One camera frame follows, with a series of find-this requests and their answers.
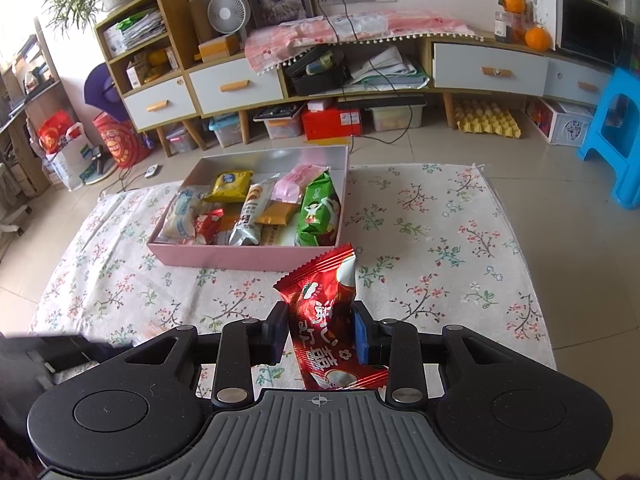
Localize orange cardboard box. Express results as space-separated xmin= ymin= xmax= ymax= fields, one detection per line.
xmin=198 ymin=34 xmax=240 ymax=63

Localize pink snack packet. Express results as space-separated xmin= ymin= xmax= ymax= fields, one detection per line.
xmin=272 ymin=162 xmax=331 ymax=206

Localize black case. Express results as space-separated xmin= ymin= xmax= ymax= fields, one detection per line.
xmin=290 ymin=45 xmax=351 ymax=97

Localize orange clear snack packet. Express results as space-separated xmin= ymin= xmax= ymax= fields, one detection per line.
xmin=215 ymin=212 xmax=241 ymax=246

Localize pink cherry cloth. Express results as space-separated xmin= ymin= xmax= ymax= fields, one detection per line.
xmin=244 ymin=8 xmax=478 ymax=76

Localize red gift bag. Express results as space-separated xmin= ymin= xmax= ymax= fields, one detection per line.
xmin=39 ymin=112 xmax=73 ymax=156

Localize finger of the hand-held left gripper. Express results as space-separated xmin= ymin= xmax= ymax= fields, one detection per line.
xmin=91 ymin=341 xmax=135 ymax=364

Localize white blue snack packet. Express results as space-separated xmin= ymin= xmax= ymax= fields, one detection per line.
xmin=159 ymin=187 xmax=213 ymax=246

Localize stacked documents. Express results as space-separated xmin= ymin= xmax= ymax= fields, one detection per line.
xmin=104 ymin=9 xmax=166 ymax=56

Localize black tray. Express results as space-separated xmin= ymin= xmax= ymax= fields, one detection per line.
xmin=252 ymin=102 xmax=306 ymax=123

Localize wooden shelf unit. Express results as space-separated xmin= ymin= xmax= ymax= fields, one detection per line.
xmin=94 ymin=0 xmax=206 ymax=158

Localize silver brown snack packet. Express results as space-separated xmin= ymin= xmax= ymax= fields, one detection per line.
xmin=227 ymin=180 xmax=281 ymax=247

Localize white shopping bag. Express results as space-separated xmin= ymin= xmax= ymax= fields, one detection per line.
xmin=47 ymin=122 xmax=96 ymax=191

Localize purple round object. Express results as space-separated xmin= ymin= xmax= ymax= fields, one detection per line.
xmin=84 ymin=62 xmax=126 ymax=121

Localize red printed bag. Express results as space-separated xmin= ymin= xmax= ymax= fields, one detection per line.
xmin=92 ymin=112 xmax=151 ymax=168

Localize clear storage box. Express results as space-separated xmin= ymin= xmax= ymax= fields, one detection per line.
xmin=165 ymin=122 xmax=198 ymax=155
xmin=367 ymin=105 xmax=426 ymax=133
xmin=260 ymin=115 xmax=303 ymax=140

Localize floral mat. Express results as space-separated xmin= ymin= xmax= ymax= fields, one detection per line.
xmin=29 ymin=162 xmax=559 ymax=401

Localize red box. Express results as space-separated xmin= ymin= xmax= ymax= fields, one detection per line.
xmin=300 ymin=107 xmax=363 ymax=141

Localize black stand white base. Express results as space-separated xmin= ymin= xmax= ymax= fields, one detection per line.
xmin=82 ymin=145 xmax=118 ymax=186

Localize yellow egg tray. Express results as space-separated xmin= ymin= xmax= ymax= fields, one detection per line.
xmin=452 ymin=97 xmax=523 ymax=138

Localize red white snack packet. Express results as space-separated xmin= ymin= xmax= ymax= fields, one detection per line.
xmin=192 ymin=208 xmax=226 ymax=246

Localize microwave oven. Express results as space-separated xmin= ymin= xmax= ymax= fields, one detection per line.
xmin=525 ymin=0 xmax=638 ymax=68

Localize glass jar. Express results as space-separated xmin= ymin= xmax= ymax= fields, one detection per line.
xmin=494 ymin=10 xmax=516 ymax=43

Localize wooden TV cabinet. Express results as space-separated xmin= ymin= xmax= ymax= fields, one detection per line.
xmin=185 ymin=32 xmax=616 ymax=148

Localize white desk fan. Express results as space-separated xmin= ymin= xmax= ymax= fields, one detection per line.
xmin=206 ymin=0 xmax=251 ymax=38

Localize black cable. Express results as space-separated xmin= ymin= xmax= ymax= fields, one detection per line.
xmin=317 ymin=0 xmax=428 ymax=153

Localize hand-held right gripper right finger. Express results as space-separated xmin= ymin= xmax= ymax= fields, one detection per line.
xmin=351 ymin=300 xmax=506 ymax=406

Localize pink cardboard box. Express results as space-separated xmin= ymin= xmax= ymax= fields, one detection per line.
xmin=146 ymin=145 xmax=351 ymax=268

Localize white drawer orange handle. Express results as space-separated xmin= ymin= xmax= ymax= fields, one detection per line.
xmin=122 ymin=76 xmax=198 ymax=133
xmin=432 ymin=42 xmax=550 ymax=98
xmin=542 ymin=57 xmax=613 ymax=106
xmin=187 ymin=62 xmax=286 ymax=118

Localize green snack packet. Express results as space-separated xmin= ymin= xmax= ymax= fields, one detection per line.
xmin=296 ymin=170 xmax=342 ymax=248

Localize stack of papers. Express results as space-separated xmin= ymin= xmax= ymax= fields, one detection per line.
xmin=350 ymin=45 xmax=431 ymax=93

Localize wooden open rack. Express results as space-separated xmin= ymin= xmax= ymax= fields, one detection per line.
xmin=0 ymin=15 xmax=61 ymax=201

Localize yellow snack packet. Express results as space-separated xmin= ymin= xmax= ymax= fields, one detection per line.
xmin=204 ymin=170 xmax=254 ymax=205

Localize blue lid storage box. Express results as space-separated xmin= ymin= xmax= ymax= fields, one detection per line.
xmin=207 ymin=115 xmax=243 ymax=148

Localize white printed box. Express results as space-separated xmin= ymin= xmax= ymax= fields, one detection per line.
xmin=525 ymin=97 xmax=596 ymax=147

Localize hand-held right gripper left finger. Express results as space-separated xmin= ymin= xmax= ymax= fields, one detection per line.
xmin=122 ymin=302 xmax=292 ymax=408

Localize blue plastic stool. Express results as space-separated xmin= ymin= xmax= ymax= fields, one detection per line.
xmin=577 ymin=67 xmax=640 ymax=211

